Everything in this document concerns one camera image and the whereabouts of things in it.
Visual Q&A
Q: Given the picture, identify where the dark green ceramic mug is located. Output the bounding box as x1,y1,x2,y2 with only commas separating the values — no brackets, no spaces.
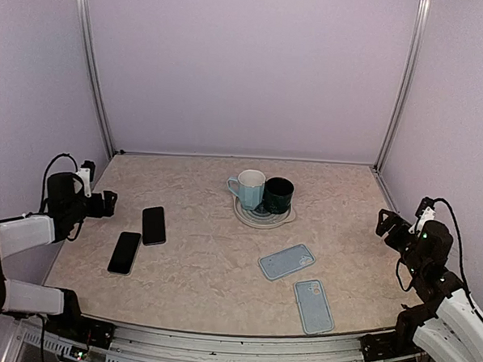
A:
262,177,294,215

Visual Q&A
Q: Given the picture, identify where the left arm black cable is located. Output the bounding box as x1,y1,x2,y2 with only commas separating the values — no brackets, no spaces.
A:
38,151,82,216

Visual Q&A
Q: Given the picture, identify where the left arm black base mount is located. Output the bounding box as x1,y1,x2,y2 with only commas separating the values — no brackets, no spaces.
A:
46,315,116,350

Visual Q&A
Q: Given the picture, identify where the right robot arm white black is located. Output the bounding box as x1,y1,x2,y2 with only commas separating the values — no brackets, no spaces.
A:
362,209,483,362

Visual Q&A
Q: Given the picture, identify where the left aluminium frame post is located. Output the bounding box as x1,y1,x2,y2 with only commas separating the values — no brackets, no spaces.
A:
76,0,116,160

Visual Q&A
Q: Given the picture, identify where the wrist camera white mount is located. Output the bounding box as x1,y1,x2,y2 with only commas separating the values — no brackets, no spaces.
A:
409,196,436,236
73,160,95,198

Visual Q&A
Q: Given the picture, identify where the grey ceramic plate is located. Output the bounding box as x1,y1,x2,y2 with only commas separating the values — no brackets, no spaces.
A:
232,196,296,230

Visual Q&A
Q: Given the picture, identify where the light blue phone case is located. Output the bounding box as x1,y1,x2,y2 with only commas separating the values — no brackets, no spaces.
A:
294,279,334,335
258,244,316,282

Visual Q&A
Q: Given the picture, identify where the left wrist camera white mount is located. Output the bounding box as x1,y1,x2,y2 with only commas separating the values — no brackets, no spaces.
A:
73,160,95,198

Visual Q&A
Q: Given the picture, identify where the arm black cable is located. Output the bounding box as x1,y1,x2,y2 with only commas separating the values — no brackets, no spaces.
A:
38,151,82,216
428,197,479,300

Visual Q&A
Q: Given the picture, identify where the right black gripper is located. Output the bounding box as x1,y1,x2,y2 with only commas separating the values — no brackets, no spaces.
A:
374,208,430,281

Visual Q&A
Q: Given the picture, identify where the right aluminium frame post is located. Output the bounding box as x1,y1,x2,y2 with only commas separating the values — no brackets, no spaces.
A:
373,0,432,174

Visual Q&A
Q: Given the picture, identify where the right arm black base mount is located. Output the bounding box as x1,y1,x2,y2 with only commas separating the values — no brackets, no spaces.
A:
359,331,421,362

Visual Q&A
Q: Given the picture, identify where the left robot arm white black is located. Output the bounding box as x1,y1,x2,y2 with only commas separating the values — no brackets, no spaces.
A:
0,168,118,339

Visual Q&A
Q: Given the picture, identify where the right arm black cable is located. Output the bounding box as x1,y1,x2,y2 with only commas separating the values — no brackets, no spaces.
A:
428,197,479,300

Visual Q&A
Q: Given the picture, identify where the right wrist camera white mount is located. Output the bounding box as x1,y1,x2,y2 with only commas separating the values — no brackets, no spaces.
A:
409,196,436,236

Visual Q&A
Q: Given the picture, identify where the black phone near left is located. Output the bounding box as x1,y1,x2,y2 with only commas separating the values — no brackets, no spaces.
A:
108,232,142,275

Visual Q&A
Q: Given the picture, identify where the light blue ceramic mug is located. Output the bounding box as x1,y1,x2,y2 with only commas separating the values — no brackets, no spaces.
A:
227,169,266,211

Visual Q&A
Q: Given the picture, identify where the purple edged black phone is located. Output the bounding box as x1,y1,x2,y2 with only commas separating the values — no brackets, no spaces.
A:
142,207,167,246

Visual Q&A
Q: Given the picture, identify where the aluminium frame post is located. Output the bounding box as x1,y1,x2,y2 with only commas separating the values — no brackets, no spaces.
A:
76,0,116,160
373,0,432,174

